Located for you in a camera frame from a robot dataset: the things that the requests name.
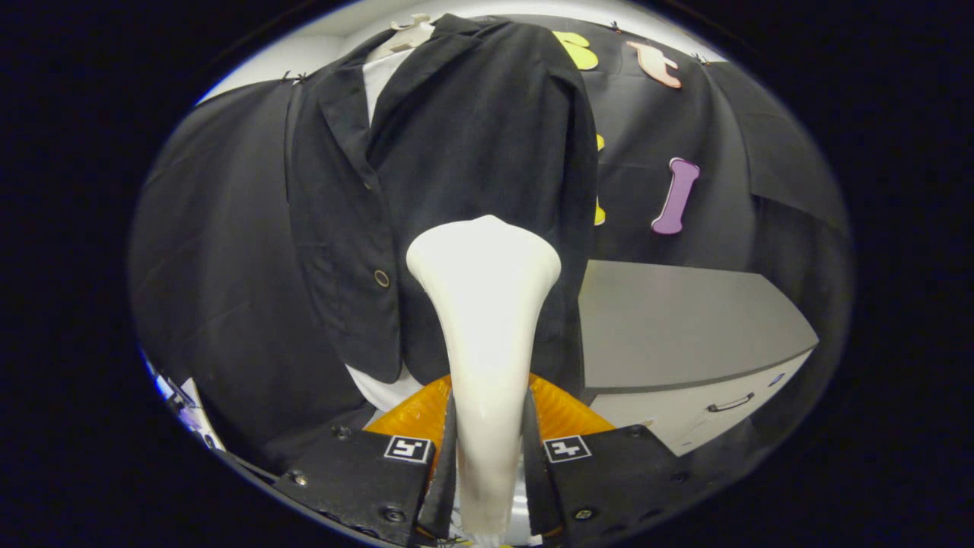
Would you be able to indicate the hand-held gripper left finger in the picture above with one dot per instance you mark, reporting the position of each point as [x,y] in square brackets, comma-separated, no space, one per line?
[444,495]

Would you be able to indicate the white garment steamer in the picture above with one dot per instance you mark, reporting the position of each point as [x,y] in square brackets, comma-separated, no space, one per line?
[483,320]

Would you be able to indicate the black backdrop cloth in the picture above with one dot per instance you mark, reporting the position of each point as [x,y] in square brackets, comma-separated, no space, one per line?
[221,251]

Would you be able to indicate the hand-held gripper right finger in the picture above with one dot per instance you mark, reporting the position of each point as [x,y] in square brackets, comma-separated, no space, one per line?
[536,487]

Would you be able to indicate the black suit jacket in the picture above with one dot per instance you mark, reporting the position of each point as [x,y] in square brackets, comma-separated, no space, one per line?
[472,152]

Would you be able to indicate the white cluttered side table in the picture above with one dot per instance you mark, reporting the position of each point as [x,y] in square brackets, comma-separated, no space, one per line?
[186,403]

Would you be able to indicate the grey beige cabinet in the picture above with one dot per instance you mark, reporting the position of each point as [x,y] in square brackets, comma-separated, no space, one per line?
[685,320]

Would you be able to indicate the white mannequin torso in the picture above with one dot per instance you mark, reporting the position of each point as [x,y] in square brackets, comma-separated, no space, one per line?
[378,80]

